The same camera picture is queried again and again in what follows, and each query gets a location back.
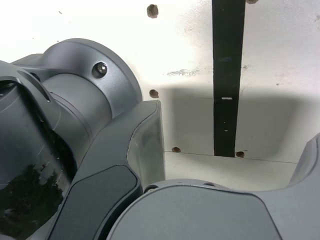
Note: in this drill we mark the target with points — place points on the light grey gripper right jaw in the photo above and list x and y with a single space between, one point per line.
200 215

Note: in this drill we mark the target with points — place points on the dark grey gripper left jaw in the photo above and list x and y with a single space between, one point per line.
105 175

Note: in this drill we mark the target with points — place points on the black tape strip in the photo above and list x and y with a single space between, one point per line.
226 75

